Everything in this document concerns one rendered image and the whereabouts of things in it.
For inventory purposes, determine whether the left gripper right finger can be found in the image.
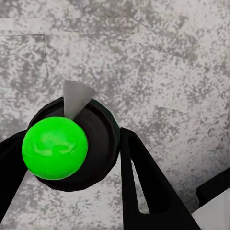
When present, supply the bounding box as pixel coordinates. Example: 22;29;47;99
120;127;201;230

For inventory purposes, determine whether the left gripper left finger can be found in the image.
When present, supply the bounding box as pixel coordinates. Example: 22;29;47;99
0;130;28;223

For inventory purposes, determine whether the insectifuge atomizer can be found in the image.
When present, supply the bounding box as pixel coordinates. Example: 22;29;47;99
22;79;121;192

